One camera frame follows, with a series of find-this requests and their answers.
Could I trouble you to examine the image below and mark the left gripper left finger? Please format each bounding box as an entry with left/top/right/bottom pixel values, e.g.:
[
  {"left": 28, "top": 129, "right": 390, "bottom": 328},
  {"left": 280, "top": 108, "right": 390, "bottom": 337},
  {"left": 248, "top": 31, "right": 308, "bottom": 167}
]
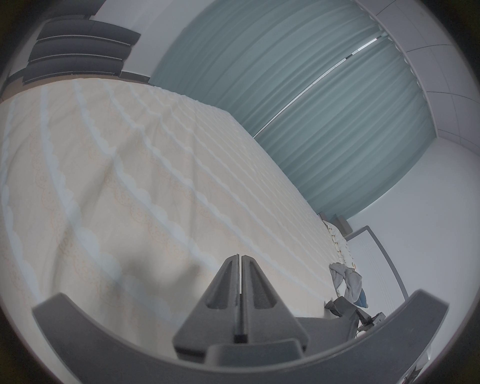
[{"left": 172, "top": 254, "right": 241, "bottom": 363}]

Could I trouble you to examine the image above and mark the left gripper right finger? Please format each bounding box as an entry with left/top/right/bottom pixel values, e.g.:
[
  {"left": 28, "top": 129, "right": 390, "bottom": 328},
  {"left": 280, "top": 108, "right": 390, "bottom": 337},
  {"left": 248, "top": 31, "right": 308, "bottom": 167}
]
[{"left": 241, "top": 254, "right": 310, "bottom": 354}]

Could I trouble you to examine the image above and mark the black T-shirt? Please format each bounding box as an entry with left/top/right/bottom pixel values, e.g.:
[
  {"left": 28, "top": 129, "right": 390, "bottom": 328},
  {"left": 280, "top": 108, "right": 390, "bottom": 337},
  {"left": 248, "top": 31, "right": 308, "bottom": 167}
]
[{"left": 294, "top": 295, "right": 364, "bottom": 351}]

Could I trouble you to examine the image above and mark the pile of clothes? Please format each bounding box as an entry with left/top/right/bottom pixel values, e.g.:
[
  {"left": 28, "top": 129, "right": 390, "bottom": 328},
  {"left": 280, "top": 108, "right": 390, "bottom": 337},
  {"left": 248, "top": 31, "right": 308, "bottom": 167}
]
[{"left": 328, "top": 262, "right": 370, "bottom": 309}]

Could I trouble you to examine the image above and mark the bed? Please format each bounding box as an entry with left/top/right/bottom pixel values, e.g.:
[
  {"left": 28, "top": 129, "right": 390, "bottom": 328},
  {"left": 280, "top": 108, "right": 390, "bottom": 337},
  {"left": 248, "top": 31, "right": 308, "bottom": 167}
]
[{"left": 0, "top": 77, "right": 410, "bottom": 372}]

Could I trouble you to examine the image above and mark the white printed pillow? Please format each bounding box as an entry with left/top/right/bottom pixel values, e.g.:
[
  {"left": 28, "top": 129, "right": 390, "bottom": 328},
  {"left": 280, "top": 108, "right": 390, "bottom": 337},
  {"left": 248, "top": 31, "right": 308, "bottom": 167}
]
[{"left": 322, "top": 219, "right": 357, "bottom": 271}]

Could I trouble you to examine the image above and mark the grey bedside table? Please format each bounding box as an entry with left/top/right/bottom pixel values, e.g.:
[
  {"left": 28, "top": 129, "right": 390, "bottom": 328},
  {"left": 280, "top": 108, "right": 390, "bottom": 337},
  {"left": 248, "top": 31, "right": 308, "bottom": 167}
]
[{"left": 319, "top": 212, "right": 353, "bottom": 233}]

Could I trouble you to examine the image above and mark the blue-green curtain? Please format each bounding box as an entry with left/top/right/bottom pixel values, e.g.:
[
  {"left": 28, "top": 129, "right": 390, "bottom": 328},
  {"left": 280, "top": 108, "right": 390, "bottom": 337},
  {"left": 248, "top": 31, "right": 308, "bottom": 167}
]
[
  {"left": 150, "top": 0, "right": 383, "bottom": 137},
  {"left": 255, "top": 35, "right": 437, "bottom": 222}
]

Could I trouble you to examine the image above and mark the black chest of drawers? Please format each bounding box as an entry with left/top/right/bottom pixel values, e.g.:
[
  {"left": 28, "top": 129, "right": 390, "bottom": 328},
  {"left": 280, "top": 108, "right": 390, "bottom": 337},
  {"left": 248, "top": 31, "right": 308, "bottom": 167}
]
[{"left": 22, "top": 19, "right": 141, "bottom": 85}]

